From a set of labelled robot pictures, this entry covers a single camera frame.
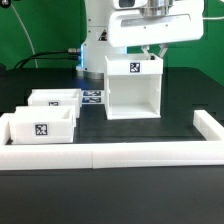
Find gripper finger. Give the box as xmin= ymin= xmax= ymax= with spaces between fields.
xmin=158 ymin=44 xmax=168 ymax=59
xmin=141 ymin=45 xmax=151 ymax=60

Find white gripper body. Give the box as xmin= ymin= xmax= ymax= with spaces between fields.
xmin=108 ymin=0 xmax=204 ymax=47

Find white drawer cabinet box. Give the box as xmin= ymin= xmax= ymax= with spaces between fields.
xmin=104 ymin=54 xmax=163 ymax=120

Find white drawer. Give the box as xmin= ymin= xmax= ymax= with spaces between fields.
xmin=28 ymin=89 xmax=82 ymax=118
xmin=9 ymin=106 xmax=76 ymax=145

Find white front drawer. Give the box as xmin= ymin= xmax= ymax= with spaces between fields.
xmin=9 ymin=106 xmax=76 ymax=145

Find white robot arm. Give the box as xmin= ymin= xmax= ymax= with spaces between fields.
xmin=77 ymin=0 xmax=204 ymax=79

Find marker sheet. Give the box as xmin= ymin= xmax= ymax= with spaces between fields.
xmin=82 ymin=90 xmax=104 ymax=104

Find white U-shaped fence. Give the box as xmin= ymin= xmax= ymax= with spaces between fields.
xmin=0 ymin=110 xmax=224 ymax=171

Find black cables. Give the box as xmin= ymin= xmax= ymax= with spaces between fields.
xmin=13 ymin=47 xmax=83 ymax=70

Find grey thin cable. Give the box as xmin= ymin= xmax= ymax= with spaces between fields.
xmin=9 ymin=3 xmax=40 ymax=69

